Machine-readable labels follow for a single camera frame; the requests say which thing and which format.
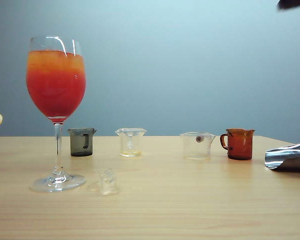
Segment small clear ice cube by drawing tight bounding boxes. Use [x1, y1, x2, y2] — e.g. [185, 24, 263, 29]
[86, 167, 121, 196]

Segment dark grey measuring cup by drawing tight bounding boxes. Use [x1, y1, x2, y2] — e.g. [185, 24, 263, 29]
[66, 127, 98, 158]

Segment stemmed wine glass with juice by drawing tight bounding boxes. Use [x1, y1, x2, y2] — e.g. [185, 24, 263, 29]
[26, 35, 87, 193]

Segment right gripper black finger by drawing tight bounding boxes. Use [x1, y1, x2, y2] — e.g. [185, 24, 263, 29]
[276, 0, 300, 10]

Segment clear measuring cup yellow residue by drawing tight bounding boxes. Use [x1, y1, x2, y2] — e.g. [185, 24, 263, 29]
[114, 127, 148, 158]

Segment amber measuring cup with handle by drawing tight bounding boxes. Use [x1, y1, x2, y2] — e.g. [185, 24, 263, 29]
[219, 128, 256, 161]

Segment clear measuring cup brown spot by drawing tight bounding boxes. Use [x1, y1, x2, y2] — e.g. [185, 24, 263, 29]
[179, 131, 217, 161]

